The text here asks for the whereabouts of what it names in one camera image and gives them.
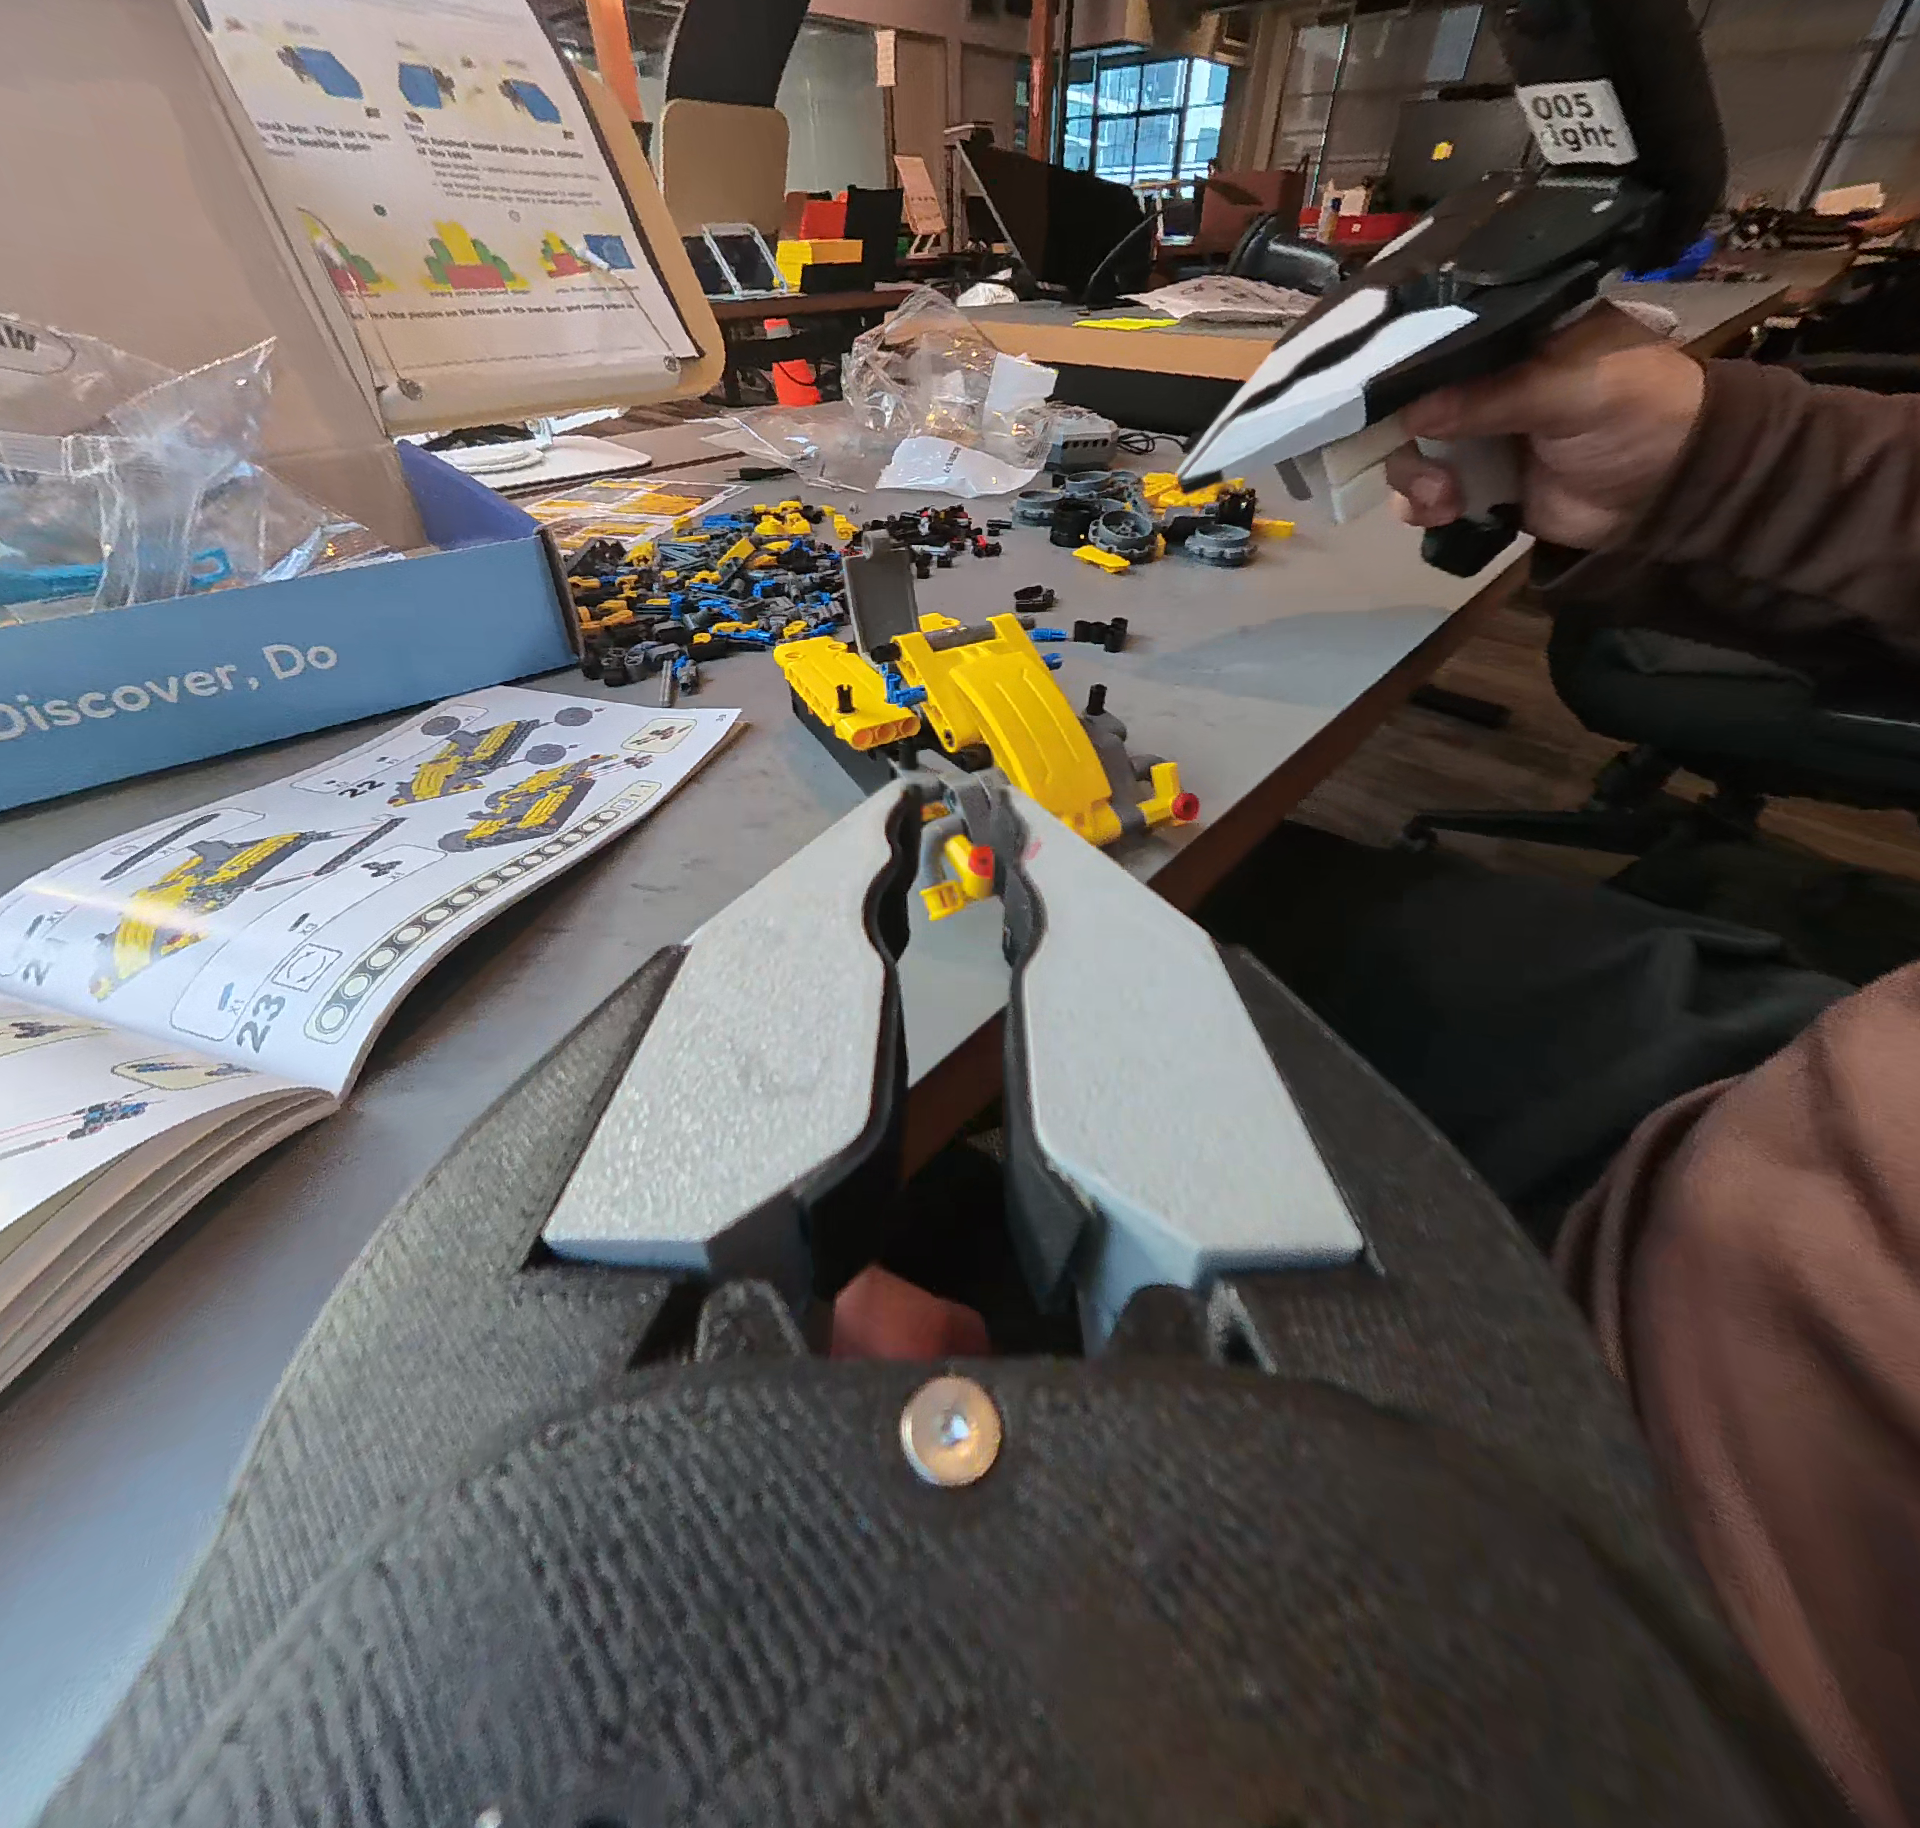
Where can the pile of small building parts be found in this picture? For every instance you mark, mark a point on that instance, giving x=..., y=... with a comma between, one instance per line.
x=705, y=585

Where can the yellow toy vehicle model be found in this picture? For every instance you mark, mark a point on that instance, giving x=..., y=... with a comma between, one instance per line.
x=1007, y=703

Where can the person's right hand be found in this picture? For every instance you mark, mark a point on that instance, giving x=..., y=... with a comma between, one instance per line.
x=1577, y=420

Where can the grey desk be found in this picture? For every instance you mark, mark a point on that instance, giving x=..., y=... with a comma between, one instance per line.
x=1322, y=659

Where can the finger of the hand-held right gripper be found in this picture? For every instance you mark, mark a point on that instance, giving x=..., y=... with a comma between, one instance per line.
x=1389, y=451
x=1336, y=373

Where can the background wooden table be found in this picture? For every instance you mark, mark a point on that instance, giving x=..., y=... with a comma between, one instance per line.
x=1111, y=345

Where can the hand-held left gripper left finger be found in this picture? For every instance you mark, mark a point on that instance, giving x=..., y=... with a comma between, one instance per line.
x=737, y=1078

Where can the blue cardboard box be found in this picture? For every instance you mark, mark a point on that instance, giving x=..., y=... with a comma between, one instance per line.
x=241, y=689

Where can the crumpled clear plastic bag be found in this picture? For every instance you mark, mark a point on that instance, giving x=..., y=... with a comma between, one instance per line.
x=900, y=373

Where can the black office chair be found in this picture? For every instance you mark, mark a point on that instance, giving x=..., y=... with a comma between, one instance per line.
x=1742, y=703

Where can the pile of yellow beams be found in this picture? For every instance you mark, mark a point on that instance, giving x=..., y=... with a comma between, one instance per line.
x=1185, y=494

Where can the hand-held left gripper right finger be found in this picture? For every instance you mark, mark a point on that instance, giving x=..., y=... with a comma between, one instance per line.
x=1185, y=1109

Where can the window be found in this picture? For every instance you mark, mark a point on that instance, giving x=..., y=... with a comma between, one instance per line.
x=1142, y=120

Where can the instruction booklet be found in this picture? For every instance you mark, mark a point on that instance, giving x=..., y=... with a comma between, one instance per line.
x=270, y=929

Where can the black monitor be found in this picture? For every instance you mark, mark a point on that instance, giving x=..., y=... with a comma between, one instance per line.
x=1052, y=210

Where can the sticker sheet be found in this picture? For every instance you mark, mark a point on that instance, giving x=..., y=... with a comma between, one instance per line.
x=616, y=510

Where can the clear plastic bag with parts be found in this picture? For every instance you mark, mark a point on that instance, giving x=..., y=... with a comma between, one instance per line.
x=151, y=478

